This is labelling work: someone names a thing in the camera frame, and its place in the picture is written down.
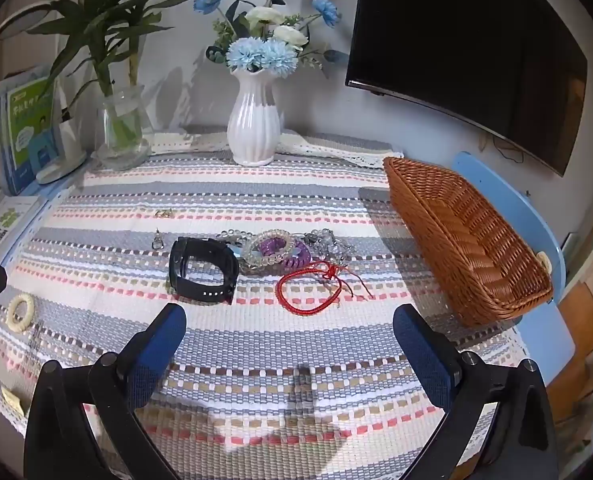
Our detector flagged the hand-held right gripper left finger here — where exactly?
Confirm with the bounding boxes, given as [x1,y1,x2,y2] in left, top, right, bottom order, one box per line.
[24,302,187,480]

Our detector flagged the clear bead bracelet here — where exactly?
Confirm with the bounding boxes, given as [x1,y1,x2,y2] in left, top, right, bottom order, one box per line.
[240,230,297,274]

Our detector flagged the black wristwatch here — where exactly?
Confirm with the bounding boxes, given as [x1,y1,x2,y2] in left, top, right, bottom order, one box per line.
[168,236,240,306]

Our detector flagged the cream ring bracelet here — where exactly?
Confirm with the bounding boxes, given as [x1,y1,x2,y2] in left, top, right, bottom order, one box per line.
[6,294,36,332]

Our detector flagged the red string bracelet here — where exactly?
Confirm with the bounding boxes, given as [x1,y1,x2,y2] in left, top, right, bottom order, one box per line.
[275,259,375,317]

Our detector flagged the brown wicker basket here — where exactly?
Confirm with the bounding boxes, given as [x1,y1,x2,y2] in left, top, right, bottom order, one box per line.
[383,156,554,328]

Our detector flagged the white ribbed vase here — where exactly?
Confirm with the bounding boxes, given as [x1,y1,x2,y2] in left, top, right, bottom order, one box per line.
[226,67,282,167]

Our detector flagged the green bamboo plant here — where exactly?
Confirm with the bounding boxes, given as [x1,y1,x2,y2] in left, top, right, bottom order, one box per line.
[41,0,200,146]

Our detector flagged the blue chair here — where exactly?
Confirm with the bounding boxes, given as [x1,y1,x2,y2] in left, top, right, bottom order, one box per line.
[451,151,576,391]

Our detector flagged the striped woven tablecloth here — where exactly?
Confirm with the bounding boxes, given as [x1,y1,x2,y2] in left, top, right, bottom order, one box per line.
[0,132,527,480]

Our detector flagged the white lace cloth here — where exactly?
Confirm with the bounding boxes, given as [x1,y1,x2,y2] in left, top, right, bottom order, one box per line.
[146,132,405,167]

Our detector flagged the clear glass vase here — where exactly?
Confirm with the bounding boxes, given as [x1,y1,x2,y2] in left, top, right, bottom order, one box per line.
[96,85,151,171]

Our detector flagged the black monitor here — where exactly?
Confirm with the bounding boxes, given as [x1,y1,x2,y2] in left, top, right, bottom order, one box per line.
[345,0,588,177]

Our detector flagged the white desk lamp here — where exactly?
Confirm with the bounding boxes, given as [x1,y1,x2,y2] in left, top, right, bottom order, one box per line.
[0,2,88,185]

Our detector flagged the white booklet with green print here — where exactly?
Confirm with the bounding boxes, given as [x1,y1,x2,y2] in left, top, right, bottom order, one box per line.
[0,195,40,273]

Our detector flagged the row of books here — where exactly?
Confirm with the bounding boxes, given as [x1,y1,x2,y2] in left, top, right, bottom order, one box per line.
[0,65,64,196]

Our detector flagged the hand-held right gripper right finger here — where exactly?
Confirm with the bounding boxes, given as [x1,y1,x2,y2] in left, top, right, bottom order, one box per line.
[393,303,560,480]

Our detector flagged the purple coil hair tie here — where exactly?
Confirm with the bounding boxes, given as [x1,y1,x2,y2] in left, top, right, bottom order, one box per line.
[256,237,311,272]

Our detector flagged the blue and white flowers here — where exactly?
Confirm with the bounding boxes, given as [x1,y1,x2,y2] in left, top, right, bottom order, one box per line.
[192,0,350,80]

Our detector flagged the yellow sticky note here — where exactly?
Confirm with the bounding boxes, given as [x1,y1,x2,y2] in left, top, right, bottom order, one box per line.
[0,386,27,417]

